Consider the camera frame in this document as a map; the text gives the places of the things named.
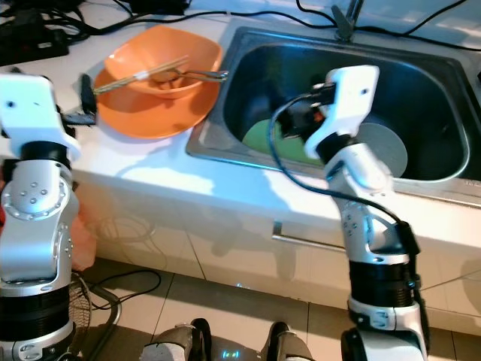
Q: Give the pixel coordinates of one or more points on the stainless steel sink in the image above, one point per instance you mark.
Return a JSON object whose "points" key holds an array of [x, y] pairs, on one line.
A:
{"points": [[421, 90]]}

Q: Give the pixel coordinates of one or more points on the white bowl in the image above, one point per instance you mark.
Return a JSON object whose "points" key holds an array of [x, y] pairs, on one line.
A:
{"points": [[383, 150]]}

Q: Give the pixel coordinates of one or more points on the black power adapter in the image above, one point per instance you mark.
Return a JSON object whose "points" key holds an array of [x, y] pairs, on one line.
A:
{"points": [[158, 6]]}

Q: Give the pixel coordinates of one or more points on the metal fork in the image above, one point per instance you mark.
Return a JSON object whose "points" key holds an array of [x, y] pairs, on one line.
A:
{"points": [[203, 74]]}

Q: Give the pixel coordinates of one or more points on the green plate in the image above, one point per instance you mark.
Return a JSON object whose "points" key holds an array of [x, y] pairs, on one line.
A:
{"points": [[263, 139]]}

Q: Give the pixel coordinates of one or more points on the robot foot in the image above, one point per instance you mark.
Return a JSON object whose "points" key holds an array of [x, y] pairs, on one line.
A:
{"points": [[180, 342], [285, 346]]}

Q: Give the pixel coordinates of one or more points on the orange plate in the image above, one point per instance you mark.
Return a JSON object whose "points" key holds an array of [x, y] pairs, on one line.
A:
{"points": [[143, 120]]}

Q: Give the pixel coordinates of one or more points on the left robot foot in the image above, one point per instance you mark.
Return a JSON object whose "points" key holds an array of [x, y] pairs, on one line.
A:
{"points": [[180, 342]]}

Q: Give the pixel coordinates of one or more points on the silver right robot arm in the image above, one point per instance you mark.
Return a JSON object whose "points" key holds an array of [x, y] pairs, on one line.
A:
{"points": [[376, 226]]}

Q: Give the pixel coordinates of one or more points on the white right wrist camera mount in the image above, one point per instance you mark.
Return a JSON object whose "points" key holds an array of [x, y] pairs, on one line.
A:
{"points": [[346, 98]]}

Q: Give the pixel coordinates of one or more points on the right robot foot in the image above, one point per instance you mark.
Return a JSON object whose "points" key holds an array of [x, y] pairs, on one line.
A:
{"points": [[285, 346]]}

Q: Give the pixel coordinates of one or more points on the red plastic bag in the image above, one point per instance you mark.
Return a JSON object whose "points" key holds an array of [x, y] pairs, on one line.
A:
{"points": [[86, 229]]}

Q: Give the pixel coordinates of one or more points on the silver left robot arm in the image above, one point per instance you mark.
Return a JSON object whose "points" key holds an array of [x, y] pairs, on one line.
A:
{"points": [[37, 226]]}

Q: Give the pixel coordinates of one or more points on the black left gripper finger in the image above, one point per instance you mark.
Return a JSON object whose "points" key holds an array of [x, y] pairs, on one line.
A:
{"points": [[88, 94]]}

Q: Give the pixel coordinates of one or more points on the white kitchen cabinet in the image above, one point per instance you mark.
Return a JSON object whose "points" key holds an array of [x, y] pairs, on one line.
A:
{"points": [[195, 256]]}

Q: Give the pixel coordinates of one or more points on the orange bowl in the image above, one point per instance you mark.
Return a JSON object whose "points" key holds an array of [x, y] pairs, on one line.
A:
{"points": [[165, 45]]}

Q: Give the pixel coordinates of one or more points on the grey faucet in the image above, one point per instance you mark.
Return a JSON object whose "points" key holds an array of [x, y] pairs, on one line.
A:
{"points": [[346, 22]]}

